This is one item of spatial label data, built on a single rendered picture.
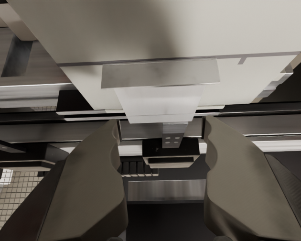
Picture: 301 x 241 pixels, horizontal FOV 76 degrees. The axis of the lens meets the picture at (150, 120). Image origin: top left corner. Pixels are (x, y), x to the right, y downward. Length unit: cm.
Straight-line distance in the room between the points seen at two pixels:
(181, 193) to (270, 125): 36
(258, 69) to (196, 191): 13
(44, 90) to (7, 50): 7
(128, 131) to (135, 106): 27
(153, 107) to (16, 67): 20
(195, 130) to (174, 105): 27
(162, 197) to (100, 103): 12
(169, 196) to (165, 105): 10
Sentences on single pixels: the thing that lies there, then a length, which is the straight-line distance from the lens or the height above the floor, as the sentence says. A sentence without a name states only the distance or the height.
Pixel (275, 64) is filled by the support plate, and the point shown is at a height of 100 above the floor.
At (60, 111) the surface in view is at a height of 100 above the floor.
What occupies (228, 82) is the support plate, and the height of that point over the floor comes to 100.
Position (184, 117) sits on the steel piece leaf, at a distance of 25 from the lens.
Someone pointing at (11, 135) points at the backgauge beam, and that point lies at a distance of 60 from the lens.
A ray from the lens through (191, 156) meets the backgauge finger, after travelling 42.
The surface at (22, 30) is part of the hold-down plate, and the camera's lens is 30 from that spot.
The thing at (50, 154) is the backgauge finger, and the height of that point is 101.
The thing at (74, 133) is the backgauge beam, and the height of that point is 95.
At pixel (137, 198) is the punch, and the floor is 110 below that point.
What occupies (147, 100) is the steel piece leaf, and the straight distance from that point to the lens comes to 20.
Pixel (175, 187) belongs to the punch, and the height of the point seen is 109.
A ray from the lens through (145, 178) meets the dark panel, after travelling 73.
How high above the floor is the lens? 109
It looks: 21 degrees down
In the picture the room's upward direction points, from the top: 179 degrees clockwise
